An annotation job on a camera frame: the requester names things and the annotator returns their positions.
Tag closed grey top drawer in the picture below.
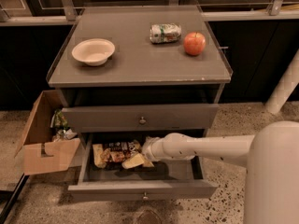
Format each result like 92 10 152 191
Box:
63 104 219 133

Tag crumpled clear wrapper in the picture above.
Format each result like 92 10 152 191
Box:
52 129 78 142

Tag green snack packet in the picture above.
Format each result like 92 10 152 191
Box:
50 109 68 130

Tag white paper bowl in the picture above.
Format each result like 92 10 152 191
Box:
72 38 115 66

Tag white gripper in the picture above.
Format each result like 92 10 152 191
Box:
121 136 164 169

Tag grey drawer cabinet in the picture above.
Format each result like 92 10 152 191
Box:
48 11 232 137

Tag metal window frame rail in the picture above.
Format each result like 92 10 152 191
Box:
0 0 299 26

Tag open grey middle drawer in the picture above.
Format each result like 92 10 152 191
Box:
68 134 217 202

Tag brown cardboard box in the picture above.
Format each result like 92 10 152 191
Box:
15 90 80 175

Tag green white soda can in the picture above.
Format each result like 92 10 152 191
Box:
149 23 181 44

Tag red apple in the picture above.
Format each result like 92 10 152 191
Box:
183 32 206 56

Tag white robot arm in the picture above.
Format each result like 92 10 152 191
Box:
121 54 299 224

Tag brown chip bag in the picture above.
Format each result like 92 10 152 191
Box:
93 140 154 169

